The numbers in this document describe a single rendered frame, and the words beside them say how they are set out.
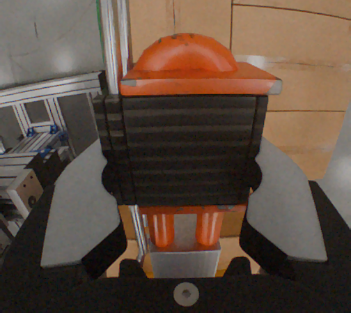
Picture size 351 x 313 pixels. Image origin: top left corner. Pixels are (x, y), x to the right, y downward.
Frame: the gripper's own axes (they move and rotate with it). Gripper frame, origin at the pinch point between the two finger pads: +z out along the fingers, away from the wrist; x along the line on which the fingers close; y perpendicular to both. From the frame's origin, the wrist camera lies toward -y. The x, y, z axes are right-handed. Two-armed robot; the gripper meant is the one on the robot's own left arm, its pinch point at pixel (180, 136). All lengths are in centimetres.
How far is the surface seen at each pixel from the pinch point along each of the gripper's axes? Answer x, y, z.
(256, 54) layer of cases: 29, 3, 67
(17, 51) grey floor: -107, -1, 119
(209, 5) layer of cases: 11, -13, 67
